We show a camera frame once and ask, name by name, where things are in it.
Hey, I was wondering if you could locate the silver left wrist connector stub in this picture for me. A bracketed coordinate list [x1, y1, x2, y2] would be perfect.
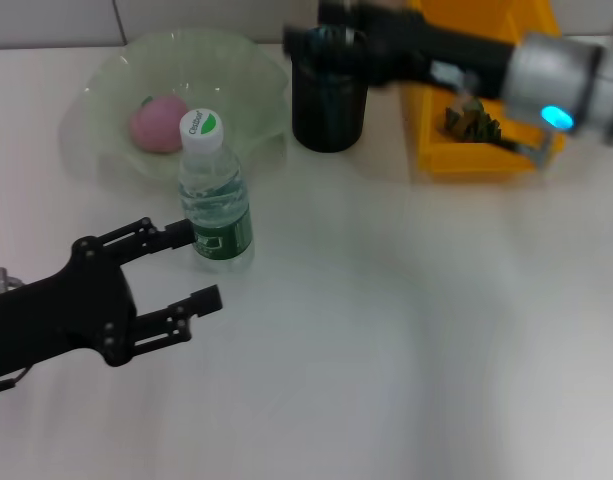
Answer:
[0, 267, 26, 295]

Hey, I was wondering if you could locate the yellow plastic bin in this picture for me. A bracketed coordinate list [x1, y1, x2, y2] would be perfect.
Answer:
[403, 0, 570, 176]

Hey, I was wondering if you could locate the clear water bottle green label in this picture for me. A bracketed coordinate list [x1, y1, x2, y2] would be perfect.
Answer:
[178, 109, 256, 274]

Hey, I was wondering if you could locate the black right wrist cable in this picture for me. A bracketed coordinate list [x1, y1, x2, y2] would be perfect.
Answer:
[503, 130, 563, 172]

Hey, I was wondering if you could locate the green glass fruit plate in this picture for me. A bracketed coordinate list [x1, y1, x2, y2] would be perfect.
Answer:
[60, 29, 291, 194]

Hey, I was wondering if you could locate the pink toy peach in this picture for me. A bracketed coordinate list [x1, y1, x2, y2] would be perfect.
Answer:
[129, 94, 190, 155]

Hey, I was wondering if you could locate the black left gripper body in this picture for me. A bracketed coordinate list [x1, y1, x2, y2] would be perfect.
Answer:
[0, 234, 138, 382]

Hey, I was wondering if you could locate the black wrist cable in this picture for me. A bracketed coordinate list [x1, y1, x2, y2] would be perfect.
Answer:
[0, 365, 35, 397]
[503, 130, 563, 172]

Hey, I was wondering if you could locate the black mesh pen holder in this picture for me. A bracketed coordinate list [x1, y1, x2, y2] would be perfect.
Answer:
[290, 27, 370, 154]

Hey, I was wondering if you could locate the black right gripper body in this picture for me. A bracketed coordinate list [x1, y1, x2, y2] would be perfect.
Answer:
[363, 7, 518, 101]

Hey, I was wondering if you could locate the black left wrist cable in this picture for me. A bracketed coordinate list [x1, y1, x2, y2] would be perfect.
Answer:
[0, 365, 35, 397]

